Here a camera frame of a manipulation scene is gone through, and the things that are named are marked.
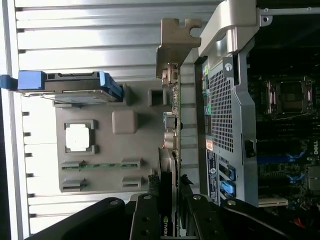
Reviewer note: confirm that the grey parts rack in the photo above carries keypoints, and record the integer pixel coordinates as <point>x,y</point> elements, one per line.
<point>105,180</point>

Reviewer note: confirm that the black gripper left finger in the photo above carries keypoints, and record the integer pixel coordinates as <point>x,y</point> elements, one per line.
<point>146,220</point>

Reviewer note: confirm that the hard disk in blue caddy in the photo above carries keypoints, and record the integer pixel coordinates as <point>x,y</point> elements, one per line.
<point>75,83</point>

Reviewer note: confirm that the open black PC case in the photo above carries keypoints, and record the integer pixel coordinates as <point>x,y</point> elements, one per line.
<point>225,112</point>

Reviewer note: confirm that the green RAM stick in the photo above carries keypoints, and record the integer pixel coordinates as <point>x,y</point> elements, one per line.
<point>105,165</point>

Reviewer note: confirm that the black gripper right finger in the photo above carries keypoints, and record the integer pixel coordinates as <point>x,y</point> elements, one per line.
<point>202,220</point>

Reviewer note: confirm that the silver chipset heatsink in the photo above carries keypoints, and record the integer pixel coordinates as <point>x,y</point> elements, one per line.
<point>314,178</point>

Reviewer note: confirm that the white expansion slot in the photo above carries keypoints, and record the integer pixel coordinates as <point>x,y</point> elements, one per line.
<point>272,201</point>

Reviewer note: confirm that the silver CPU chip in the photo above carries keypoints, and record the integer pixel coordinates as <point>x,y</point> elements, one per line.
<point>77,137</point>

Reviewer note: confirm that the blue expansion slot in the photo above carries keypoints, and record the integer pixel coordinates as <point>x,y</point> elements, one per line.
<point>275,160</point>

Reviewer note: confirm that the metal CPU socket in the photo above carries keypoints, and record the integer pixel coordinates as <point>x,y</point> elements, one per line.
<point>290,96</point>

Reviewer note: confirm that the green motherboard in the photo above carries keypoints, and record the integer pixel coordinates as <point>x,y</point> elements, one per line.
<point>275,175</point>

